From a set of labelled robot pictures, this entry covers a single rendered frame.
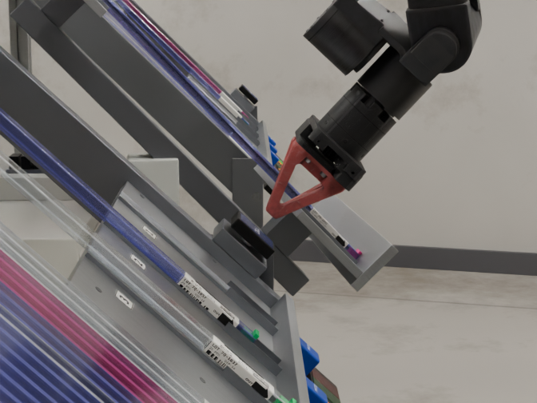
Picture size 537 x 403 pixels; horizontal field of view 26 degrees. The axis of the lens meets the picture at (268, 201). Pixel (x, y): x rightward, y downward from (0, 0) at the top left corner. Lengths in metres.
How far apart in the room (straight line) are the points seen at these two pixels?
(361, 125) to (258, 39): 3.20
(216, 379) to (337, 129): 0.37
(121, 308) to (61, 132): 0.37
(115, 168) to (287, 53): 3.18
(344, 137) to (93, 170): 0.25
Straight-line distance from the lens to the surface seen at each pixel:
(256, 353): 0.96
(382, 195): 4.29
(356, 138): 1.13
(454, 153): 4.23
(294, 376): 0.93
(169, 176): 1.39
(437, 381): 3.14
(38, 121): 1.14
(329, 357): 3.30
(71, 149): 1.14
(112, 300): 0.80
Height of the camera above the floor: 1.04
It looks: 11 degrees down
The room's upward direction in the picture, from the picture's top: straight up
